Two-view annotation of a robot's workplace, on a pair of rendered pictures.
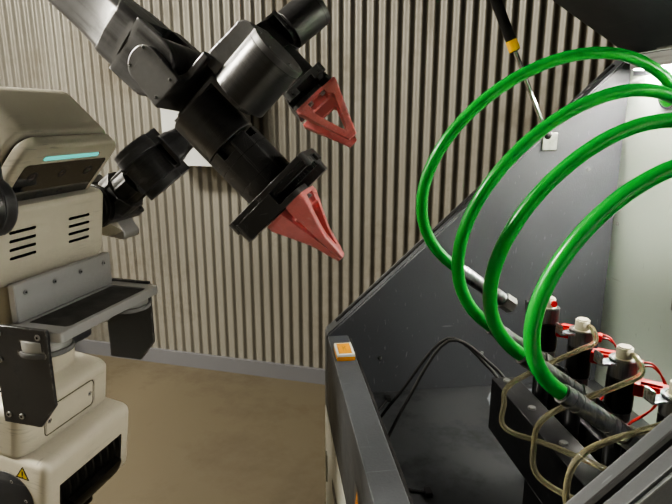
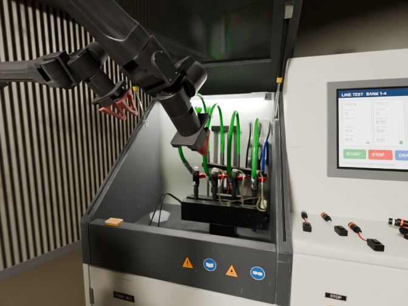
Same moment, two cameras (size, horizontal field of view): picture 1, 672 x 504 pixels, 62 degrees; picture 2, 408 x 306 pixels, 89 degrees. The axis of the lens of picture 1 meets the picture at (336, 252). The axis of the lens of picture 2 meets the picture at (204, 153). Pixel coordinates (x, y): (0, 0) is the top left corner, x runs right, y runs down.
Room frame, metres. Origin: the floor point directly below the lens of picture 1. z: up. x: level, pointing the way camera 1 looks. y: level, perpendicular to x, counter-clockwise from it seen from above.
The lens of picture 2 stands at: (0.34, 0.50, 1.28)
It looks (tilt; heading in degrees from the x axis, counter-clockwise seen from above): 7 degrees down; 292
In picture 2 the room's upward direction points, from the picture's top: straight up
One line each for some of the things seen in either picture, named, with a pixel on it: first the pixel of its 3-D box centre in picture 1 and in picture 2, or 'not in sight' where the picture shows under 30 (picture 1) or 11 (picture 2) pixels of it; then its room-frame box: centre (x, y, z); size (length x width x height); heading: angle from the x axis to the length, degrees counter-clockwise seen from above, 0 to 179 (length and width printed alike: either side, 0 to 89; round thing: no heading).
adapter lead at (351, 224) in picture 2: not in sight; (363, 235); (0.14, -0.16, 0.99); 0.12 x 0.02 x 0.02; 105
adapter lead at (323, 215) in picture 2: not in sight; (333, 223); (0.21, -0.21, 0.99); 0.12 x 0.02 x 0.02; 106
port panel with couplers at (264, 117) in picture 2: not in sight; (257, 142); (0.49, -0.57, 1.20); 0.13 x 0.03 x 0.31; 7
